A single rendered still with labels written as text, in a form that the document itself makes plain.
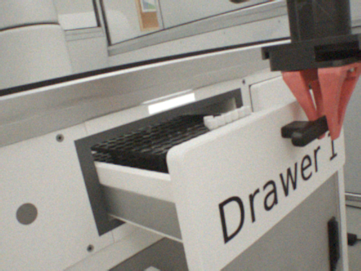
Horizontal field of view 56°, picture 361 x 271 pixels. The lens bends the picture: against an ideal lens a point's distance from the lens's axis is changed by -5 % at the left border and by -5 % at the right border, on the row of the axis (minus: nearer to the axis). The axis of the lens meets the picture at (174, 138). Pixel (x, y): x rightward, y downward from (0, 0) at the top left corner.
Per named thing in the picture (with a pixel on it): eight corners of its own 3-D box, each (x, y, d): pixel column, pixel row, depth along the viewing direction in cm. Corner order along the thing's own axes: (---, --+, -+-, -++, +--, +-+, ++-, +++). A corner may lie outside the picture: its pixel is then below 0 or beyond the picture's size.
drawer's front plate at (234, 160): (345, 163, 46) (339, 82, 43) (204, 283, 27) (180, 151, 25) (333, 162, 47) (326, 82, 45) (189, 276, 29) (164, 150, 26)
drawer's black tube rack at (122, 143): (261, 159, 49) (255, 113, 48) (170, 211, 38) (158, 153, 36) (158, 149, 65) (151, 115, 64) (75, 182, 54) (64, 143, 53)
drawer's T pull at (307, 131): (336, 126, 35) (335, 113, 34) (303, 149, 30) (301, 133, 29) (304, 126, 37) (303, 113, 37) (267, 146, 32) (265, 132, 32)
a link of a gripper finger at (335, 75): (305, 129, 40) (297, 47, 38) (368, 131, 35) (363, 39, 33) (276, 145, 36) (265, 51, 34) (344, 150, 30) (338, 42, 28)
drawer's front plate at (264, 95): (334, 111, 76) (330, 62, 74) (267, 151, 58) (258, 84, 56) (327, 111, 78) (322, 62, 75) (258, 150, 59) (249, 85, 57)
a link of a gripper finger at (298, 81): (314, 130, 39) (308, 46, 37) (381, 132, 34) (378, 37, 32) (286, 146, 35) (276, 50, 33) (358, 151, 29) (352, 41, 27)
